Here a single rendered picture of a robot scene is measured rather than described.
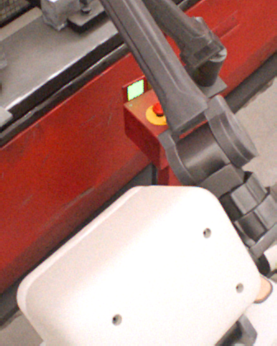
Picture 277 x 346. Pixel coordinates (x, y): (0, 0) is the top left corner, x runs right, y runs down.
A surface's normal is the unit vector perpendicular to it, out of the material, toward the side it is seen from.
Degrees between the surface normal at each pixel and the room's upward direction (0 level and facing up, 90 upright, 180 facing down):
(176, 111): 43
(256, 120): 0
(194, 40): 100
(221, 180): 56
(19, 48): 0
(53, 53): 0
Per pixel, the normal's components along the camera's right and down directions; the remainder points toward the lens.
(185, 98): -0.39, 0.00
